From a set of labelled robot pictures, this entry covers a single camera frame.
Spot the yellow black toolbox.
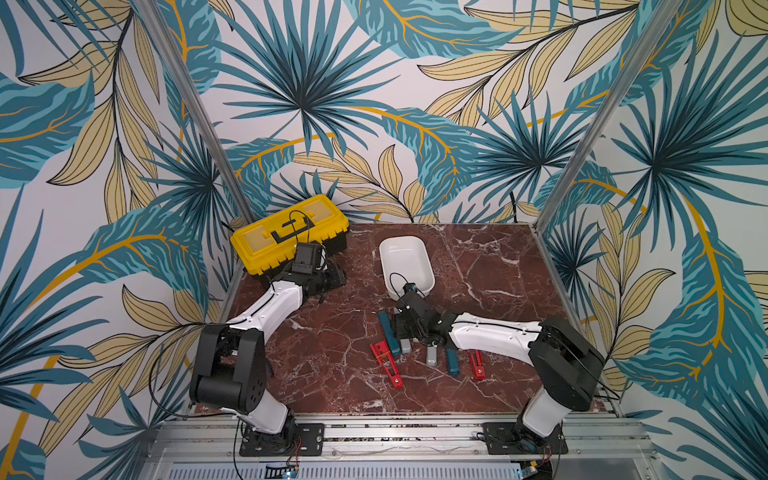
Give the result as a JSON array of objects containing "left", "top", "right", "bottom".
[{"left": 231, "top": 194, "right": 350, "bottom": 276}]

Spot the teal block right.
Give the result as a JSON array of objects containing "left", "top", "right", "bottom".
[{"left": 445, "top": 348, "right": 460, "bottom": 377}]

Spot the teal block left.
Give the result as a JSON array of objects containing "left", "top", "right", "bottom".
[{"left": 377, "top": 311, "right": 402, "bottom": 358}]

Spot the aluminium corner post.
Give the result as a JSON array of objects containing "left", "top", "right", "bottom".
[
  {"left": 134, "top": 0, "right": 255, "bottom": 223},
  {"left": 532, "top": 0, "right": 682, "bottom": 236}
]

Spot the red clip tool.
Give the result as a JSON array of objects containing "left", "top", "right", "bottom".
[
  {"left": 370, "top": 341, "right": 403, "bottom": 389},
  {"left": 468, "top": 350, "right": 486, "bottom": 380}
]

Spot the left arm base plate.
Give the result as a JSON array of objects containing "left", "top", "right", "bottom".
[{"left": 239, "top": 422, "right": 325, "bottom": 458}]

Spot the red clip tool left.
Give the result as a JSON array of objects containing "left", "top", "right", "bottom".
[{"left": 370, "top": 341, "right": 403, "bottom": 389}]

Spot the aluminium front rail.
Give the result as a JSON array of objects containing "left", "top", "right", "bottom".
[{"left": 139, "top": 413, "right": 666, "bottom": 479}]

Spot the left aluminium corner post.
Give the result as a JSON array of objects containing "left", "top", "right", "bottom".
[{"left": 134, "top": 0, "right": 255, "bottom": 223}]

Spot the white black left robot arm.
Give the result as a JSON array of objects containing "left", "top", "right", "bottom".
[{"left": 189, "top": 265, "right": 346, "bottom": 435}]

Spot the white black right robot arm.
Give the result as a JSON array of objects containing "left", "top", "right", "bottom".
[{"left": 393, "top": 291, "right": 606, "bottom": 445}]

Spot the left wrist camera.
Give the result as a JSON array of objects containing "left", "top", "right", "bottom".
[{"left": 292, "top": 242, "right": 326, "bottom": 275}]

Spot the red clip tool right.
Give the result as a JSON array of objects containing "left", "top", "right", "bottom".
[{"left": 468, "top": 350, "right": 486, "bottom": 380}]

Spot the right aluminium corner post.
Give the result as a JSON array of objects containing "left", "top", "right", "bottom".
[{"left": 532, "top": 0, "right": 682, "bottom": 236}]

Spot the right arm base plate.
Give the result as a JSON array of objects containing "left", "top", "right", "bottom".
[{"left": 476, "top": 422, "right": 569, "bottom": 457}]

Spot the teal block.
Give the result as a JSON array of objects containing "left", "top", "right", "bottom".
[
  {"left": 377, "top": 311, "right": 402, "bottom": 358},
  {"left": 445, "top": 348, "right": 460, "bottom": 377}
]

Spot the white plastic storage box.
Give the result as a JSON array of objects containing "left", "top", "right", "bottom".
[{"left": 379, "top": 236, "right": 436, "bottom": 300}]

